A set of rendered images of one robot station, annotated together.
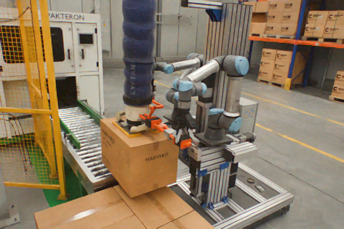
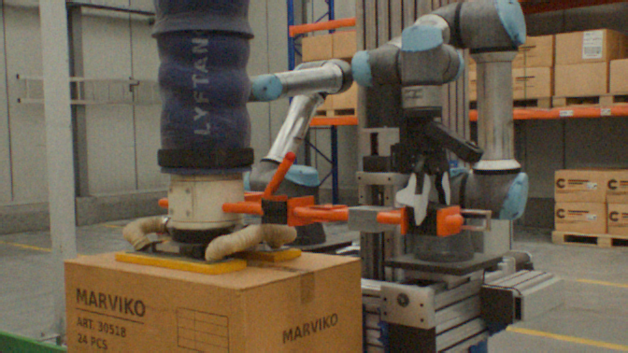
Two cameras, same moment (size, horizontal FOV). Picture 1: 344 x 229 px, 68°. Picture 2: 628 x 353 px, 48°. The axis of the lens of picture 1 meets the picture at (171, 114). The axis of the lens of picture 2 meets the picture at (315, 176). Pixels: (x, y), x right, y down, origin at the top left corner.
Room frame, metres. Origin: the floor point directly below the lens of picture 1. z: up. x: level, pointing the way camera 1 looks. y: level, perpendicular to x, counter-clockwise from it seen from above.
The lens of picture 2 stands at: (0.21, 0.51, 1.37)
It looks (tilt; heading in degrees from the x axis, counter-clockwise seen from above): 3 degrees down; 343
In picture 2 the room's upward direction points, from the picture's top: 1 degrees counter-clockwise
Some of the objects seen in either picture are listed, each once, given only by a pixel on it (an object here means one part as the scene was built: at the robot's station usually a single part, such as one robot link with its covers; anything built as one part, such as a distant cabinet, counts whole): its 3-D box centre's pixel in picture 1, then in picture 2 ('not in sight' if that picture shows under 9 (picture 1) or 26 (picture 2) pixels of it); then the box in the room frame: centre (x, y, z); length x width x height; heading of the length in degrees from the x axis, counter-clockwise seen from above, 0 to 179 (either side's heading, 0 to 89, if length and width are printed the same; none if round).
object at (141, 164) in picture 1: (137, 150); (212, 341); (1.88, 0.27, 0.88); 0.60 x 0.40 x 0.40; 35
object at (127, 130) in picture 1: (126, 126); (178, 254); (1.83, 0.35, 1.10); 0.34 x 0.10 x 0.05; 35
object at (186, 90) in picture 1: (185, 91); (422, 57); (1.42, -0.07, 1.50); 0.09 x 0.08 x 0.11; 133
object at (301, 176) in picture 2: (179, 100); (298, 187); (2.27, -0.07, 1.20); 0.13 x 0.12 x 0.14; 31
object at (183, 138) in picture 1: (181, 141); (430, 219); (1.39, -0.07, 1.20); 0.08 x 0.07 x 0.05; 35
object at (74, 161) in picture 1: (59, 140); not in sight; (2.74, 1.31, 0.50); 2.31 x 0.05 x 0.19; 37
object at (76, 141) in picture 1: (57, 122); not in sight; (3.06, 1.47, 0.60); 1.60 x 0.10 x 0.09; 37
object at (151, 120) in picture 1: (153, 122); (287, 210); (1.68, 0.12, 1.20); 0.10 x 0.08 x 0.06; 125
